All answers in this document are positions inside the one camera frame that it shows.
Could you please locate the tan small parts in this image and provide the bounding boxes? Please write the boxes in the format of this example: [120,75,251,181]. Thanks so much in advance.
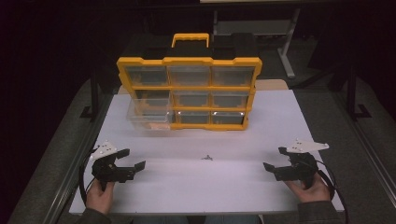
[146,122,170,131]

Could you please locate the person's right hand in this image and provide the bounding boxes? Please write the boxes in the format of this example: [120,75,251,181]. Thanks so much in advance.
[284,172,332,203]

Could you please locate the black metal stand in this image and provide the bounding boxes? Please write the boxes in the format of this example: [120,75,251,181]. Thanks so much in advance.
[346,64,373,120]
[78,69,102,120]

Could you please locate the bank of clear organizer drawers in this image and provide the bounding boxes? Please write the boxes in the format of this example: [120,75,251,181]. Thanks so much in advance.
[125,65,256,125]

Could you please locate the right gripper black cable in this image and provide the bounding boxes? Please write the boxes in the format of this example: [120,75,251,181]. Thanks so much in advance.
[316,160,349,224]

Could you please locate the aluminium rail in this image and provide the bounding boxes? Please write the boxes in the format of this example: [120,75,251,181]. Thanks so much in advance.
[43,92,115,224]
[334,91,396,200]

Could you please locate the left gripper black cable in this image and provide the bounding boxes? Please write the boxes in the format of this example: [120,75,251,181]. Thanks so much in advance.
[78,148,101,206]

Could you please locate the grey desk with white legs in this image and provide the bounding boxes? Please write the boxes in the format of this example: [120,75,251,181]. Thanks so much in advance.
[213,7,303,79]

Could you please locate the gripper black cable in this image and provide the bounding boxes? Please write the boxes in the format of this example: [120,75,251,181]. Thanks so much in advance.
[316,160,349,224]
[78,148,101,206]

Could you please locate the person's left hand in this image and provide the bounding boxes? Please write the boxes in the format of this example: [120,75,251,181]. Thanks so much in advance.
[85,179,116,216]

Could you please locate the yellow and black organizer case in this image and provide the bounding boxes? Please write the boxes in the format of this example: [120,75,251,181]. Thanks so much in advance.
[116,32,263,132]

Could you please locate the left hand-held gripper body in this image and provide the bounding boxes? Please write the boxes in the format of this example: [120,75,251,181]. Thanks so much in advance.
[89,140,136,191]

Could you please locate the clear plastic pull-out drawer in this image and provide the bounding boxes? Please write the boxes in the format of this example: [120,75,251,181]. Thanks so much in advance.
[125,97,173,132]

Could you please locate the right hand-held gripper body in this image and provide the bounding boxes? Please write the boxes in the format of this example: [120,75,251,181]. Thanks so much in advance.
[274,138,331,190]

